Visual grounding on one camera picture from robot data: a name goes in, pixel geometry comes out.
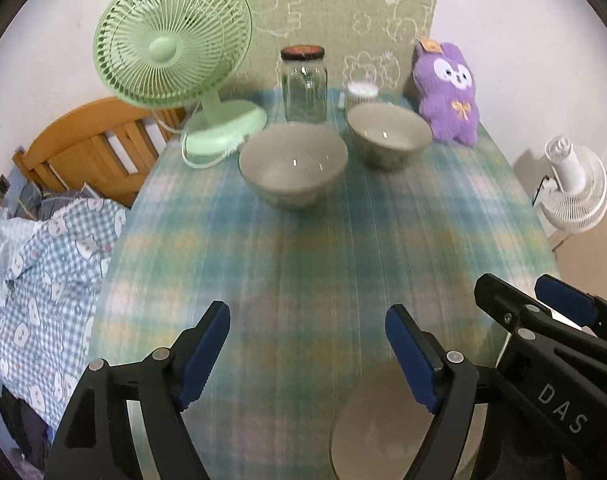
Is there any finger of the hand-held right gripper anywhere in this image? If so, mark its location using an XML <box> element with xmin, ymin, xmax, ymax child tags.
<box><xmin>534</xmin><ymin>274</ymin><xmax>607</xmax><ymax>348</ymax></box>
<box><xmin>474</xmin><ymin>273</ymin><xmax>554</xmax><ymax>356</ymax></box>

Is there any wooden bed headboard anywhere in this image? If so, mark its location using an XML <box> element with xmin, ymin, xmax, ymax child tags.
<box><xmin>12</xmin><ymin>97</ymin><xmax>187</xmax><ymax>208</ymax></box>

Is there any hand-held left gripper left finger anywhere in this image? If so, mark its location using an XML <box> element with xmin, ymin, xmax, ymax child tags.
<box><xmin>48</xmin><ymin>301</ymin><xmax>231</xmax><ymax>480</ymax></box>

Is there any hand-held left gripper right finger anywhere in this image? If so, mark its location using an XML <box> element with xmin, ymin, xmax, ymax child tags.
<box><xmin>385</xmin><ymin>304</ymin><xmax>501</xmax><ymax>480</ymax></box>

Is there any white clip fan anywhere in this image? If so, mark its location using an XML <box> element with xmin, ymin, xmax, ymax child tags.
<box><xmin>531</xmin><ymin>135</ymin><xmax>607</xmax><ymax>233</ymax></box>

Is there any green patterned wall board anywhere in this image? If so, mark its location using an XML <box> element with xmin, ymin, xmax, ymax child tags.
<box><xmin>228</xmin><ymin>0</ymin><xmax>438</xmax><ymax>106</ymax></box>

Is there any blue checked printed blanket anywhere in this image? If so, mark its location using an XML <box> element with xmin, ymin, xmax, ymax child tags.
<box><xmin>0</xmin><ymin>195</ymin><xmax>129</xmax><ymax>431</ymax></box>

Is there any purple plush rabbit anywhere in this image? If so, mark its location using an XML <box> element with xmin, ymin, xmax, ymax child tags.
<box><xmin>414</xmin><ymin>37</ymin><xmax>480</xmax><ymax>148</ymax></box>

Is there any grey plaid pillow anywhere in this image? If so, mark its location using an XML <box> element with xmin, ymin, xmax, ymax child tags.
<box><xmin>16</xmin><ymin>182</ymin><xmax>92</xmax><ymax>221</ymax></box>

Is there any green desk fan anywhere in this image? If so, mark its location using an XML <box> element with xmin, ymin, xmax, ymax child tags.
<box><xmin>92</xmin><ymin>0</ymin><xmax>268</xmax><ymax>158</ymax></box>

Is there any glass jar with dark lid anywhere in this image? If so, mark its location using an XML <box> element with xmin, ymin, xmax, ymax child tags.
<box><xmin>280</xmin><ymin>44</ymin><xmax>329</xmax><ymax>125</ymax></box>

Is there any large grey-green ceramic bowl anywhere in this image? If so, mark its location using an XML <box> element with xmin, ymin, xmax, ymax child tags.
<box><xmin>329</xmin><ymin>365</ymin><xmax>477</xmax><ymax>480</ymax></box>

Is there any small clear cotton swab container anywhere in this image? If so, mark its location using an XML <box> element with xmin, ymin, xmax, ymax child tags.
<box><xmin>346</xmin><ymin>81</ymin><xmax>379</xmax><ymax>109</ymax></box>

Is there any white fan cable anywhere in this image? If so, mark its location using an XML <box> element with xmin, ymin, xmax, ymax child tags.
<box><xmin>154</xmin><ymin>102</ymin><xmax>249</xmax><ymax>169</ymax></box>

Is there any dark cloth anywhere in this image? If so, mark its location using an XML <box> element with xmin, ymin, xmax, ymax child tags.
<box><xmin>0</xmin><ymin>385</ymin><xmax>49</xmax><ymax>471</ymax></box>

